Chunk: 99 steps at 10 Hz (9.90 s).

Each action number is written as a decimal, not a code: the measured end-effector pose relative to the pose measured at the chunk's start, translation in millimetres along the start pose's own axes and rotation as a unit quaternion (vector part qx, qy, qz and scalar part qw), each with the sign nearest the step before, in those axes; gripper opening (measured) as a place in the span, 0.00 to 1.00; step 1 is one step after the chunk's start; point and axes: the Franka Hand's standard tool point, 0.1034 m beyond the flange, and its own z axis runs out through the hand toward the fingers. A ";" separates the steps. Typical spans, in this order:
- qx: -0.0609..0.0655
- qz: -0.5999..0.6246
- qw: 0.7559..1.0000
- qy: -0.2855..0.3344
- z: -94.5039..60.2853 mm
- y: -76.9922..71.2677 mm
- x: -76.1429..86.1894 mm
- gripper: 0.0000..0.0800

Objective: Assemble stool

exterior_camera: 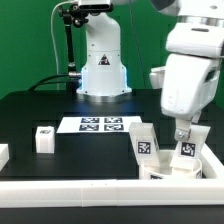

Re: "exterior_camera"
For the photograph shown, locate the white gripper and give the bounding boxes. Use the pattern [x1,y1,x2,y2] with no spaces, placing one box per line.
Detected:
[149,53,221,141]

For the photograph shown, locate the paper sheet with tags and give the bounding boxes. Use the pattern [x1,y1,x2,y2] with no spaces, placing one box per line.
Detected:
[57,116,141,134]

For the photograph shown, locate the white right fence wall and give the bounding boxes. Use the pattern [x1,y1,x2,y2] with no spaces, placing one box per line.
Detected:
[200,145,224,180]

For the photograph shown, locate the white fence wall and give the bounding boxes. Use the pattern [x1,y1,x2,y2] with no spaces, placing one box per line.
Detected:
[0,179,224,208]
[0,144,9,171]
[200,145,224,180]

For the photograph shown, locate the white front fence wall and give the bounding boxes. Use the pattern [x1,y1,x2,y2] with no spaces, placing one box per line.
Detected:
[0,179,224,208]

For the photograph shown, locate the black cables on table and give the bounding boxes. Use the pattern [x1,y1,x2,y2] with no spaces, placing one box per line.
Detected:
[28,73,82,92]

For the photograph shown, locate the white camera on mount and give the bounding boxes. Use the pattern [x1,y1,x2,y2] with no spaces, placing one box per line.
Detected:
[78,0,113,12]

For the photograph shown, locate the white cable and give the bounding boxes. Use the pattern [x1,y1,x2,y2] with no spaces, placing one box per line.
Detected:
[50,0,76,75]

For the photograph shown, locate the white left fence wall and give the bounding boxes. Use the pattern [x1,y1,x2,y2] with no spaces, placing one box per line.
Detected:
[0,144,9,171]

